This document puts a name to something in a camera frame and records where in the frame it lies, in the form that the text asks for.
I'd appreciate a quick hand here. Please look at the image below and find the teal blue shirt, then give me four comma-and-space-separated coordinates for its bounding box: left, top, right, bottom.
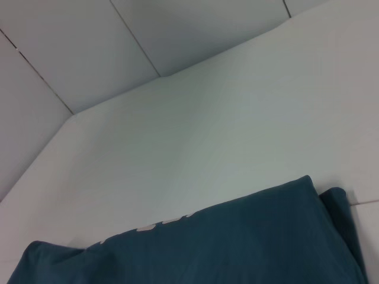
5, 175, 370, 284

